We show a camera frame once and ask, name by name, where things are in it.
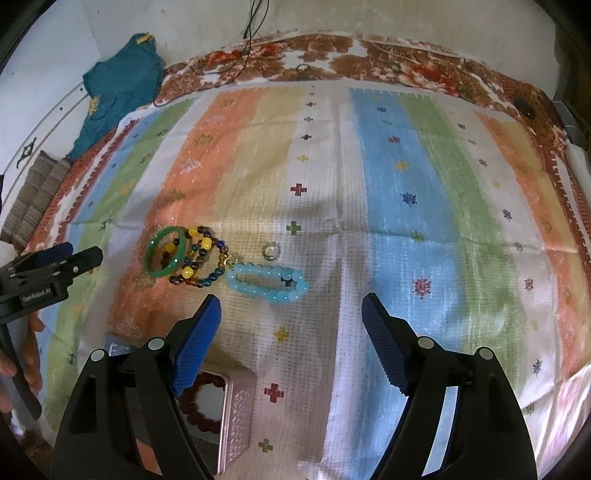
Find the teal garment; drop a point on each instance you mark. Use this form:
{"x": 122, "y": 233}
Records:
{"x": 120, "y": 83}

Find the white foam pad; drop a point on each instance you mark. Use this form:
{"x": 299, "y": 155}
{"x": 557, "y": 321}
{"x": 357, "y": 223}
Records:
{"x": 579, "y": 159}

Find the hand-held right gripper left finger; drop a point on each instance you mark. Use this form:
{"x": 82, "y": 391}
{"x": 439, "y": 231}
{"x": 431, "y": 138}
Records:
{"x": 196, "y": 344}

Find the person's left hand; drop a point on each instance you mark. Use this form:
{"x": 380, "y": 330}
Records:
{"x": 32, "y": 364}

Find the small black device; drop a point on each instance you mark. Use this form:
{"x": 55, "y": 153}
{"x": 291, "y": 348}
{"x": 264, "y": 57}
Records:
{"x": 524, "y": 107}

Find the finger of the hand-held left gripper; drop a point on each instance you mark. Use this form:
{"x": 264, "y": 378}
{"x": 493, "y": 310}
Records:
{"x": 85, "y": 258}
{"x": 57, "y": 251}

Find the grey box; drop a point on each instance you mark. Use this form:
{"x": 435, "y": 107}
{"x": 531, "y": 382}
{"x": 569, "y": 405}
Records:
{"x": 567, "y": 120}

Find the striped pastel cloth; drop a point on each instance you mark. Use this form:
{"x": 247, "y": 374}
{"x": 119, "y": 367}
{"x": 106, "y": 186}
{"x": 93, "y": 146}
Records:
{"x": 323, "y": 161}

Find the metal tin box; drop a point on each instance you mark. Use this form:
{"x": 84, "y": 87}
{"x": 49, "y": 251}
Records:
{"x": 238, "y": 410}

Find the green jade bangle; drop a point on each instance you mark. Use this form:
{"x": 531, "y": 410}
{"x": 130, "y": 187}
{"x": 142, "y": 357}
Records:
{"x": 150, "y": 254}

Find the white panel with black ornament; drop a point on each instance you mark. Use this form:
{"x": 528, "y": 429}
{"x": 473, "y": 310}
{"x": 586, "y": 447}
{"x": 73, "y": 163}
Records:
{"x": 51, "y": 124}

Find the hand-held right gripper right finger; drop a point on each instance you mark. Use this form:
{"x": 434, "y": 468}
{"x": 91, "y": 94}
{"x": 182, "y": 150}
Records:
{"x": 385, "y": 341}

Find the striped grey cushion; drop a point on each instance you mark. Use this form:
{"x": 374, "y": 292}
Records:
{"x": 37, "y": 189}

